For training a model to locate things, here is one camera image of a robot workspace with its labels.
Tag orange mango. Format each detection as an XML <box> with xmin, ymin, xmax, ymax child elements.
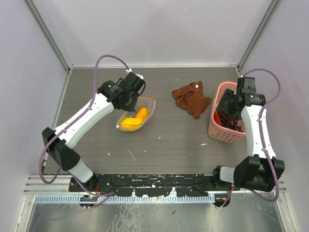
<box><xmin>134</xmin><ymin>107</ymin><xmax>149</xmax><ymax>121</ymax></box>

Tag clear orange zip bag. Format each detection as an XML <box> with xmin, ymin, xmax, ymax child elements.
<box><xmin>116</xmin><ymin>96</ymin><xmax>156</xmax><ymax>132</ymax></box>

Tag yellow lemon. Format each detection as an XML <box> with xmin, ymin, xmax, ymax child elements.
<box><xmin>119</xmin><ymin>117</ymin><xmax>143</xmax><ymax>132</ymax></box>

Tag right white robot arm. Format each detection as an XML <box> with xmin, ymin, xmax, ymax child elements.
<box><xmin>208</xmin><ymin>77</ymin><xmax>285</xmax><ymax>192</ymax></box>

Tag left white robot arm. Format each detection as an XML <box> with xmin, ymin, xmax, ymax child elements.
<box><xmin>42</xmin><ymin>71</ymin><xmax>145</xmax><ymax>191</ymax></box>

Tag dark red grapes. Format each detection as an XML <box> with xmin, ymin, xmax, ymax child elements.
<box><xmin>218</xmin><ymin>111</ymin><xmax>243</xmax><ymax>132</ymax></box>

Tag red watermelon slice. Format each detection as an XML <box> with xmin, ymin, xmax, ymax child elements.
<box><xmin>213</xmin><ymin>111</ymin><xmax>222</xmax><ymax>126</ymax></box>

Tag pink plastic basket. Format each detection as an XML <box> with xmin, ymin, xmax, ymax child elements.
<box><xmin>208</xmin><ymin>81</ymin><xmax>246</xmax><ymax>144</ymax></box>

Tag brown cloth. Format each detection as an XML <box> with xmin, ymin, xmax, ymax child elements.
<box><xmin>172</xmin><ymin>81</ymin><xmax>211</xmax><ymax>119</ymax></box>

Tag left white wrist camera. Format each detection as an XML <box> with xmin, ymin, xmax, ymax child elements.
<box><xmin>126</xmin><ymin>68</ymin><xmax>144</xmax><ymax>79</ymax></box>

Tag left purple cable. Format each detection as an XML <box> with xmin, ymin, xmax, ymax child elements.
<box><xmin>38</xmin><ymin>55</ymin><xmax>133</xmax><ymax>185</ymax></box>

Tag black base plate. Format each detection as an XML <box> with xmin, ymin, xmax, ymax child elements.
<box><xmin>83</xmin><ymin>174</ymin><xmax>232</xmax><ymax>197</ymax></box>

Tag right aluminium frame post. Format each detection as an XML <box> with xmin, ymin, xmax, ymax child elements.
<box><xmin>236</xmin><ymin>0</ymin><xmax>281</xmax><ymax>75</ymax></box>

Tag aluminium frame post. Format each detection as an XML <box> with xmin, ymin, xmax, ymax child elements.
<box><xmin>24</xmin><ymin>0</ymin><xmax>72</xmax><ymax>73</ymax></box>
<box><xmin>236</xmin><ymin>0</ymin><xmax>281</xmax><ymax>75</ymax></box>

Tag left aluminium frame post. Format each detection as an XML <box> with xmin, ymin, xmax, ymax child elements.
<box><xmin>24</xmin><ymin>0</ymin><xmax>72</xmax><ymax>73</ymax></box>

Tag aluminium front rail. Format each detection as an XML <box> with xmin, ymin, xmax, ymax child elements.
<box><xmin>23</xmin><ymin>173</ymin><xmax>288</xmax><ymax>194</ymax></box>

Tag white slotted cable duct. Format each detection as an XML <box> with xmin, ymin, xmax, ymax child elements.
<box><xmin>34</xmin><ymin>194</ymin><xmax>215</xmax><ymax>204</ymax></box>

